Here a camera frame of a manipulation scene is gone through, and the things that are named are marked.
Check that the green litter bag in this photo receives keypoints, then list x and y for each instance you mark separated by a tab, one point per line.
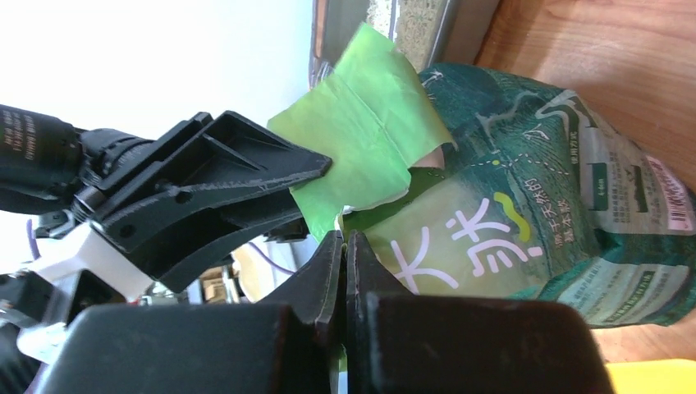
469	181

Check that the yellow plastic scoop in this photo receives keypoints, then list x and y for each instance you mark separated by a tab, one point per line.
653	377

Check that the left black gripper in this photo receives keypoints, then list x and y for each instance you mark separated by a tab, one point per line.
176	205

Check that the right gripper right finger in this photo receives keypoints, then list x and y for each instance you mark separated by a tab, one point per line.
364	274

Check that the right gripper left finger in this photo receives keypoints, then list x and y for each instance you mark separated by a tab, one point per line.
308	345

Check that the grey litter box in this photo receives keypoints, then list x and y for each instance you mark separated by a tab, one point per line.
425	31

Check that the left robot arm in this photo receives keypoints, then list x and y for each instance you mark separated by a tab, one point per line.
42	163

